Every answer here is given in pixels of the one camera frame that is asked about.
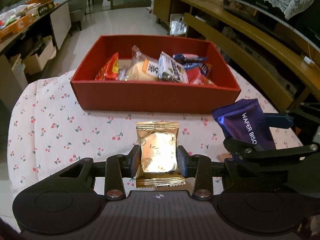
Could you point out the black snack box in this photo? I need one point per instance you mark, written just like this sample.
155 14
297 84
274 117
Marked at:
45 8

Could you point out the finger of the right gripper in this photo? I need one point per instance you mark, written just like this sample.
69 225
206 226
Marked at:
246 151
306 115

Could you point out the grey sofa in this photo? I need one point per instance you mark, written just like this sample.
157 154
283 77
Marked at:
77 11

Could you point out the cherry print tablecloth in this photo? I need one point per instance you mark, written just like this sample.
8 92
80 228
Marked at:
49 130

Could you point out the dark side table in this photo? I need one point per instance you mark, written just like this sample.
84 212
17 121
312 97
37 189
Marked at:
55 23

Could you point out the steamed cake clear packet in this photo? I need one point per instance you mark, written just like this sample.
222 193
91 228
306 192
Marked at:
141 68

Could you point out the gold foil snack packet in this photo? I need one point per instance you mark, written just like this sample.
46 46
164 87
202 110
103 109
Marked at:
158 164

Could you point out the blue wafer biscuit packet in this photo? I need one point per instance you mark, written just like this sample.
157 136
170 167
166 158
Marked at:
245 121

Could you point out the silver plastic bag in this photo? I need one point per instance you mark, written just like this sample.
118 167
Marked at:
177 25

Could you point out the white Kaprons wafer packet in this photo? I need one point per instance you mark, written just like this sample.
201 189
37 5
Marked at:
170 70

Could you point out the red blue snack packet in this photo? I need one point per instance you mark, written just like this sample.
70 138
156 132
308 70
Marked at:
198 73

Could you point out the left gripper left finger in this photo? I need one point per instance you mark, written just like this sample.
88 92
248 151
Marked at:
118 167

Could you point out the pink sausages vacuum pack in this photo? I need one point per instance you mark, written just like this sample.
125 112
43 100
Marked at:
188 58

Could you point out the open cardboard carton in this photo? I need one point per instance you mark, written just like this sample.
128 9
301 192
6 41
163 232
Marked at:
42 52

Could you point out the orange cardboard box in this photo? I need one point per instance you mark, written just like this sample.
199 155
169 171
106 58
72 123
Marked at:
15 27

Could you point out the long wooden tv bench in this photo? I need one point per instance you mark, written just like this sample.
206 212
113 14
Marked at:
275 70

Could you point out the red cardboard box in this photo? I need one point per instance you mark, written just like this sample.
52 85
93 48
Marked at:
157 96

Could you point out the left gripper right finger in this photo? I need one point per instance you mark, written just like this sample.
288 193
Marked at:
198 167

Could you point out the red gummy candy bag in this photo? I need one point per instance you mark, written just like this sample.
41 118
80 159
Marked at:
110 69

